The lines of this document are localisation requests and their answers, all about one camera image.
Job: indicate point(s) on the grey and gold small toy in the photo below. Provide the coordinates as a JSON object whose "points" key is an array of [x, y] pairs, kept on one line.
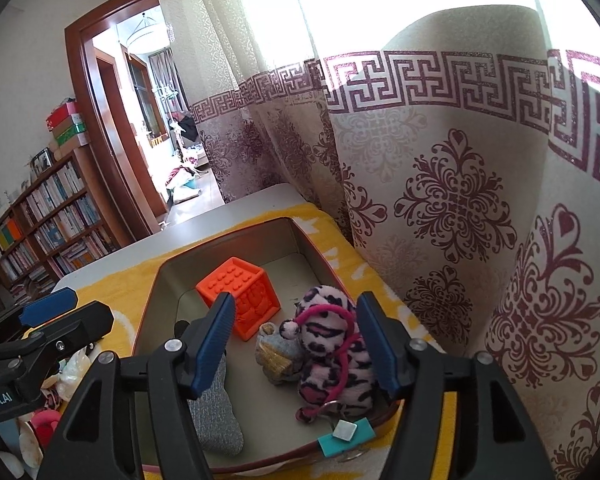
{"points": [[275, 357]]}

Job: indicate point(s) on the coat stand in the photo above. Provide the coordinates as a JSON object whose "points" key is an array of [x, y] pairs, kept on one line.
{"points": [[177, 125]]}

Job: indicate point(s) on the brown cardboard box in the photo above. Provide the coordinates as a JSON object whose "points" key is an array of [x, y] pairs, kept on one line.
{"points": [[70, 146]]}

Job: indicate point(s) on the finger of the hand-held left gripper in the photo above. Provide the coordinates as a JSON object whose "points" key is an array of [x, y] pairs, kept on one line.
{"points": [[50, 305], [75, 325]]}

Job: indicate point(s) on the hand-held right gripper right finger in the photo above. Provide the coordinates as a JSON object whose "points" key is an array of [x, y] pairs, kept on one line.
{"points": [[375, 340]]}

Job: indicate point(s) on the grey sock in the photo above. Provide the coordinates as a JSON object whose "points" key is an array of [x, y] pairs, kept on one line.
{"points": [[220, 425]]}

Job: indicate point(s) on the red tin container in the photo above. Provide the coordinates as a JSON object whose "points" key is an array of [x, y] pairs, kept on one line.
{"points": [[285, 242]]}

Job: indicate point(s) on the wooden bookshelf with books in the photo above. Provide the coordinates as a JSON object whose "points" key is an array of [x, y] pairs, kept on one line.
{"points": [[55, 210]]}

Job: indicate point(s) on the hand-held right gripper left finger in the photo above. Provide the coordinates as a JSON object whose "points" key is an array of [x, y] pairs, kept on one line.
{"points": [[215, 340]]}

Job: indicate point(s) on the pink leopard plush toy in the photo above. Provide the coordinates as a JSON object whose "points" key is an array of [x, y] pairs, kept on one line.
{"points": [[325, 340]]}

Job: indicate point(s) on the red cardboard box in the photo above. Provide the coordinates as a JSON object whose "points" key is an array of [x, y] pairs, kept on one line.
{"points": [[62, 115]]}

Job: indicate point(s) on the small photo frame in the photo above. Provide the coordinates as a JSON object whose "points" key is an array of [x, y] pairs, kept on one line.
{"points": [[41, 160]]}

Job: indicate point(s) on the pile of clothes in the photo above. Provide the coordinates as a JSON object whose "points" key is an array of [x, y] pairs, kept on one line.
{"points": [[182, 182]]}

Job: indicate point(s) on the brown wooden door frame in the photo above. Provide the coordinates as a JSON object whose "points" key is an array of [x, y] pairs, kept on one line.
{"points": [[80, 85]]}

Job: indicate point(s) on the white ceiling lamp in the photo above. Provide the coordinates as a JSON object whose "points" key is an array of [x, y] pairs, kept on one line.
{"points": [[147, 35]]}

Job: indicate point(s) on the green cardboard box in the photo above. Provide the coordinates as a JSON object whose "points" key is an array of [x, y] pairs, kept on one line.
{"points": [[70, 132]]}

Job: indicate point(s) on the beige maroon patterned curtain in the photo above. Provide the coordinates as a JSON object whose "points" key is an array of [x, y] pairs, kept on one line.
{"points": [[455, 160]]}

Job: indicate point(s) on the teal tag with white square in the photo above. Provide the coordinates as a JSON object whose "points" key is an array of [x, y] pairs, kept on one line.
{"points": [[345, 435]]}

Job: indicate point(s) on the yellow white patterned towel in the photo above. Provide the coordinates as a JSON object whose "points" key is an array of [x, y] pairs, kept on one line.
{"points": [[125, 285]]}

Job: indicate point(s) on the red-orange studded rubber cube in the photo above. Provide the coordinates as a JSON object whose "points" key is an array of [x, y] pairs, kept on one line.
{"points": [[240, 280]]}

